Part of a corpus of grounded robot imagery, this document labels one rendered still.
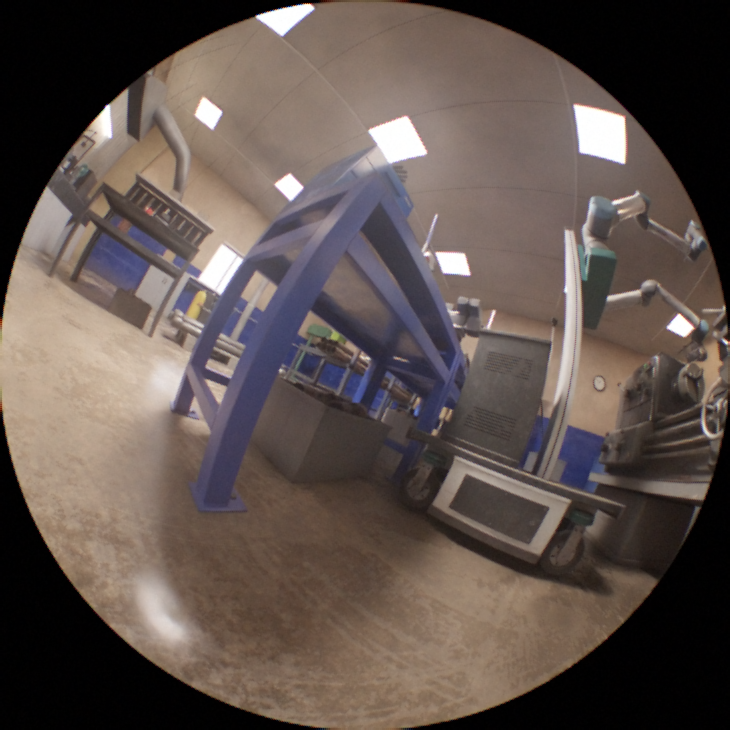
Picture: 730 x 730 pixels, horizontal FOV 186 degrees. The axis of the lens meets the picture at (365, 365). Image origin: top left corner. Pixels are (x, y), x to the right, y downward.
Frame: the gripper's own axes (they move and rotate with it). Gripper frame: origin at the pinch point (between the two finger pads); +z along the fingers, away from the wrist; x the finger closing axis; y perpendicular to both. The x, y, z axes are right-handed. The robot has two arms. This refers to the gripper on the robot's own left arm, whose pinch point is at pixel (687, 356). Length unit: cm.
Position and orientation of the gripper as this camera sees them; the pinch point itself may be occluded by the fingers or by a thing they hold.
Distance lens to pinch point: 202.2
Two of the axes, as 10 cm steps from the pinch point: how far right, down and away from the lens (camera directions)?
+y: -1.0, 9.3, -3.5
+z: -9.2, 0.5, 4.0
